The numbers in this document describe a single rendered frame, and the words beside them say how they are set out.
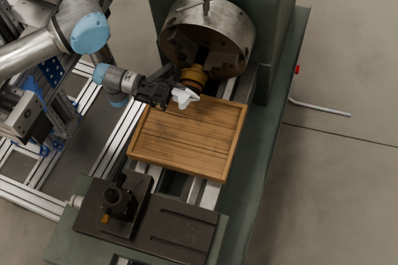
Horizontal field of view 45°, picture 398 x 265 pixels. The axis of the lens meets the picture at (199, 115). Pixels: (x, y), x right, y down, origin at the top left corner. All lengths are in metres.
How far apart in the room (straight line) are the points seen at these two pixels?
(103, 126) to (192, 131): 0.93
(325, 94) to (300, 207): 0.70
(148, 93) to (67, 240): 0.54
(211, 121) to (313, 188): 1.01
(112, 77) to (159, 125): 0.27
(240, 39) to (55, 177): 1.34
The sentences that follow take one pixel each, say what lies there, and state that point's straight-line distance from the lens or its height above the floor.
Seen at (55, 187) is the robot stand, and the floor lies 0.21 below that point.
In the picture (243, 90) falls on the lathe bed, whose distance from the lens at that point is 1.81.
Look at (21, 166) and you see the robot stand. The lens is 2.62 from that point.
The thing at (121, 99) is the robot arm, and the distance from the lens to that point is 1.70.
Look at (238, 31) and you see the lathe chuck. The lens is 1.57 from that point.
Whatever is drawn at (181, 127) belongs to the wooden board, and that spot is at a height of 0.89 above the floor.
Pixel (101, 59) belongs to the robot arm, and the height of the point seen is 1.08.
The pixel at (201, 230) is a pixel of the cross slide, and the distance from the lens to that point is 1.51.
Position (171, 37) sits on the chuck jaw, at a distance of 1.57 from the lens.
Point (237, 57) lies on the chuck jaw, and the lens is 1.58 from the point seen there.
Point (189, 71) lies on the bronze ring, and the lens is 1.57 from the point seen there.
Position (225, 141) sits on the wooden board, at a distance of 1.70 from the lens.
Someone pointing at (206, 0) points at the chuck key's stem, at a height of 1.31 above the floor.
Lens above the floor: 2.43
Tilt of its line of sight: 62 degrees down
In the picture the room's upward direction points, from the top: 8 degrees counter-clockwise
